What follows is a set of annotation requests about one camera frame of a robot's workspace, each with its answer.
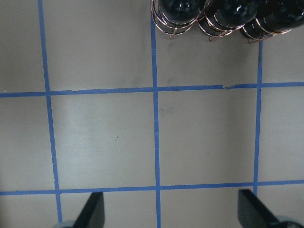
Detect copper wire bottle basket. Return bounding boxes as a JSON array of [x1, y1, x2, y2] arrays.
[[151, 0, 278, 42]]

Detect dark wine bottle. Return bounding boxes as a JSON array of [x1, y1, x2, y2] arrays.
[[206, 0, 260, 28], [158, 0, 205, 23], [240, 0, 304, 40]]

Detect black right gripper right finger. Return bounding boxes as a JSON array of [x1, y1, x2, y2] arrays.
[[238, 189, 282, 228]]

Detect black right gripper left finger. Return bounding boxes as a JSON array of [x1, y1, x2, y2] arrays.
[[73, 192, 105, 228]]

